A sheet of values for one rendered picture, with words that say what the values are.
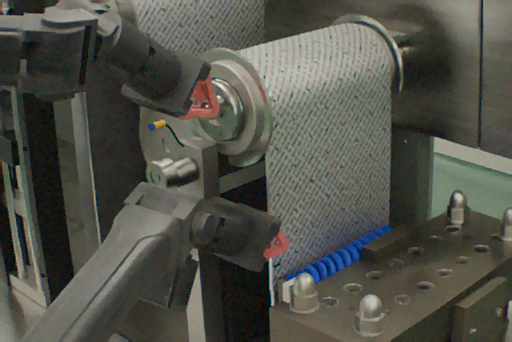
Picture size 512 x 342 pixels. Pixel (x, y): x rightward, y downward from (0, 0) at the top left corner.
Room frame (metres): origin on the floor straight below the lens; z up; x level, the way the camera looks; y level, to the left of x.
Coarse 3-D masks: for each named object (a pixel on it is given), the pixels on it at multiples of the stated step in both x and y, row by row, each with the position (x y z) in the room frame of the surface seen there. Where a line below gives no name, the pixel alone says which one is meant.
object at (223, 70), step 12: (384, 48) 1.21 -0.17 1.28; (216, 72) 1.07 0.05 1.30; (228, 72) 1.06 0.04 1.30; (240, 72) 1.05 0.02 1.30; (240, 84) 1.04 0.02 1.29; (240, 96) 1.04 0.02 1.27; (252, 96) 1.03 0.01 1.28; (252, 108) 1.03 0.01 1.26; (252, 120) 1.03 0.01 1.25; (204, 132) 1.09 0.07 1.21; (252, 132) 1.03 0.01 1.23; (228, 144) 1.06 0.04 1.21; (240, 144) 1.05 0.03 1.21; (252, 144) 1.04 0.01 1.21
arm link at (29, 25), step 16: (0, 16) 0.88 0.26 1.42; (16, 16) 0.89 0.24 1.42; (32, 16) 0.90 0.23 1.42; (0, 32) 0.85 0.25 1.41; (16, 32) 0.85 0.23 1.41; (32, 32) 0.85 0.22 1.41; (48, 32) 0.86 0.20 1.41; (64, 32) 0.86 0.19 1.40; (80, 32) 0.88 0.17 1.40; (0, 48) 0.85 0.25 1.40; (16, 48) 0.85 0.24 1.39; (32, 48) 0.87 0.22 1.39; (48, 48) 0.86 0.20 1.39; (64, 48) 0.86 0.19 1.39; (80, 48) 0.88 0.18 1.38; (0, 64) 0.85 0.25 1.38; (16, 64) 0.85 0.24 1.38; (32, 64) 0.87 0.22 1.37; (48, 64) 0.86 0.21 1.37; (64, 64) 0.86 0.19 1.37; (80, 64) 0.89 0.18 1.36; (0, 80) 0.85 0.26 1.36; (16, 80) 0.85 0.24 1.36; (32, 80) 0.86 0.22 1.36; (48, 80) 0.86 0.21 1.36; (64, 80) 0.87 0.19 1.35
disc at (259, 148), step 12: (216, 48) 1.08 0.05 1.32; (216, 60) 1.08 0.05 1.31; (228, 60) 1.07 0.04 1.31; (240, 60) 1.05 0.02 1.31; (252, 72) 1.04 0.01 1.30; (252, 84) 1.04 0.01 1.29; (264, 84) 1.03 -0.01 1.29; (264, 96) 1.03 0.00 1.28; (264, 108) 1.03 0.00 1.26; (264, 120) 1.03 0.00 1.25; (264, 132) 1.03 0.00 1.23; (264, 144) 1.03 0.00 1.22; (228, 156) 1.07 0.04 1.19; (240, 156) 1.06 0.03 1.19; (252, 156) 1.04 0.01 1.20
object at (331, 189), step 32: (352, 128) 1.14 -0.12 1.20; (384, 128) 1.18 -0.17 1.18; (288, 160) 1.05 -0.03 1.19; (320, 160) 1.09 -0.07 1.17; (352, 160) 1.14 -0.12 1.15; (384, 160) 1.19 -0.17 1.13; (288, 192) 1.05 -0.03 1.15; (320, 192) 1.09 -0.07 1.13; (352, 192) 1.14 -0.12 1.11; (384, 192) 1.19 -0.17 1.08; (288, 224) 1.05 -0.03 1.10; (320, 224) 1.09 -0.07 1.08; (352, 224) 1.14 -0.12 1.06; (384, 224) 1.19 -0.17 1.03; (288, 256) 1.05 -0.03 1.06; (320, 256) 1.09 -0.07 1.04
